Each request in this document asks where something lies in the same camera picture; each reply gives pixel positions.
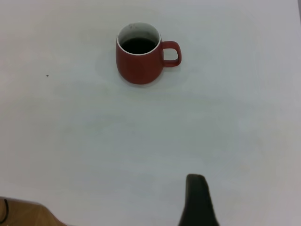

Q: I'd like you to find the red ceramic mug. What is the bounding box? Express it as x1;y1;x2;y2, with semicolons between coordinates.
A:
115;22;182;85

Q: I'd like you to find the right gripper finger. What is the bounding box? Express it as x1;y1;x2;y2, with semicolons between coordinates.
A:
177;173;221;226

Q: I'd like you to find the thin black cable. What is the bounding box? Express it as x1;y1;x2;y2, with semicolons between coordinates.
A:
0;199;10;223

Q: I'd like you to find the dark coffee liquid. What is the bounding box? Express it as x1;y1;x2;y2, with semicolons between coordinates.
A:
121;37;158;55

